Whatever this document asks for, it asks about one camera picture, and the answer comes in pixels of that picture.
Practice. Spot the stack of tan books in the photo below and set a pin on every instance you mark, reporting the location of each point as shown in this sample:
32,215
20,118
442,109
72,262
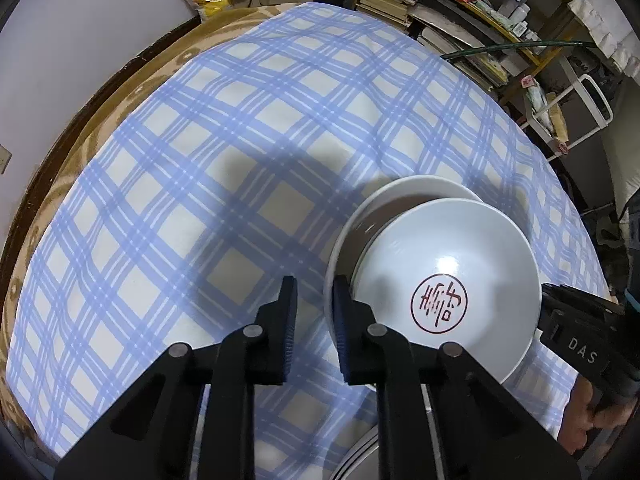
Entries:
387,0

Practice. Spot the group of white bottles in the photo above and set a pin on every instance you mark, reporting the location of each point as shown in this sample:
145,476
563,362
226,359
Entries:
515,7

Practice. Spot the beige wall socket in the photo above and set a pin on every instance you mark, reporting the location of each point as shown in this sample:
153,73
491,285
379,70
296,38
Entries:
4,159

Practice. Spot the white utility cart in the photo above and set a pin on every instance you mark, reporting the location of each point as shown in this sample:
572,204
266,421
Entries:
600,102

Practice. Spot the dark thin pole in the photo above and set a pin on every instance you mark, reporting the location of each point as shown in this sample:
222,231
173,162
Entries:
500,50

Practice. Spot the pile of magazines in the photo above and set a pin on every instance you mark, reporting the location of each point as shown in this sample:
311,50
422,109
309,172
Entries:
465,45

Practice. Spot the floral ruffled curtain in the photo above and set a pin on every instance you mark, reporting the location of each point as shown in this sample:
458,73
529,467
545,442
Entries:
610,15

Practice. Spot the blue plaid tablecloth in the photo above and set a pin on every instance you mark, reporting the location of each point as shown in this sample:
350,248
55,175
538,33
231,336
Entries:
200,160

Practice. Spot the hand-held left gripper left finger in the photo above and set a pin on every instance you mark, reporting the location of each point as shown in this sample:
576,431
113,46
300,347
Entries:
287,330

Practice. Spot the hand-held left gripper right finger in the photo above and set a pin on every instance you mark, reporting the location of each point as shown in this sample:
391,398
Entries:
345,345

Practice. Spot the yellow plastic bag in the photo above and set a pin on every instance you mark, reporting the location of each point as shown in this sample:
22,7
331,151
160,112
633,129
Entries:
210,7

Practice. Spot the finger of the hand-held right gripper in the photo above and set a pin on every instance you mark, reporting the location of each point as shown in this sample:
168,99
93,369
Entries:
575,297

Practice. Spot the bowl with red seal mark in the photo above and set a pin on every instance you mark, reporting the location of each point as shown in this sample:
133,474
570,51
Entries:
450,260

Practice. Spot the plain white bowl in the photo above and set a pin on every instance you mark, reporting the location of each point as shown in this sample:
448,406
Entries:
415,185

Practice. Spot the person's right hand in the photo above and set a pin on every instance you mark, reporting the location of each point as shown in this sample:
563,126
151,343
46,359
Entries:
580,420

